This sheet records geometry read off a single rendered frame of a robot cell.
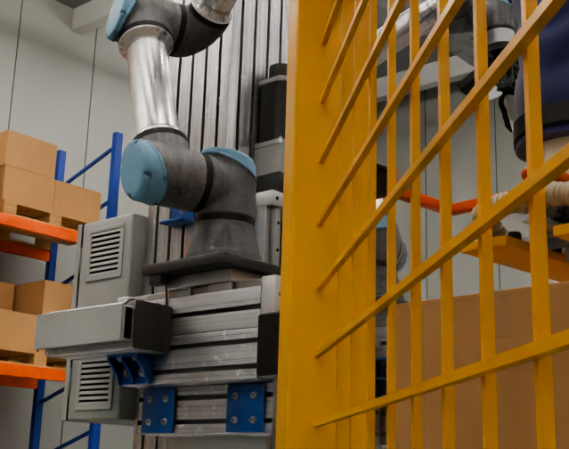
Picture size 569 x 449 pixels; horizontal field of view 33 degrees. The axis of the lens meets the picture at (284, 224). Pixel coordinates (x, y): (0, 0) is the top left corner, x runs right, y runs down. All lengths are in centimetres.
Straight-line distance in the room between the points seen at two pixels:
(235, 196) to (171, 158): 15
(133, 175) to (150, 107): 16
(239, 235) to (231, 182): 11
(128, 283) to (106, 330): 42
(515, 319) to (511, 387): 10
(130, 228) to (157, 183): 46
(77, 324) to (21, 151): 802
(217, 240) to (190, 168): 14
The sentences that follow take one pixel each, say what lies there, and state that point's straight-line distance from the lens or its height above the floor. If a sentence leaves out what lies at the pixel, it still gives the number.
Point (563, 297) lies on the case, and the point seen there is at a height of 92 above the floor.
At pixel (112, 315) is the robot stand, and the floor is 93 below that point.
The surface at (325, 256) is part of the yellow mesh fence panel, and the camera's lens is 58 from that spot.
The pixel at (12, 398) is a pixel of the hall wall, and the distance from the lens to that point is 1104.
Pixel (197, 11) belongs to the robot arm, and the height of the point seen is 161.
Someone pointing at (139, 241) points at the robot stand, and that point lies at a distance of 224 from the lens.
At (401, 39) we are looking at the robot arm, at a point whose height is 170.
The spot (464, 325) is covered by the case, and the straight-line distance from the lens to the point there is 157.
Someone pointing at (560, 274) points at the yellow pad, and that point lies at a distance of 197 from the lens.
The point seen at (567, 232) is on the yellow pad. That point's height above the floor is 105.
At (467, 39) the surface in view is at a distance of 909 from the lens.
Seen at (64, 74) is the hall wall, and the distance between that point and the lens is 1210.
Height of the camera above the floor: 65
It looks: 15 degrees up
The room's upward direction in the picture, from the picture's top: 2 degrees clockwise
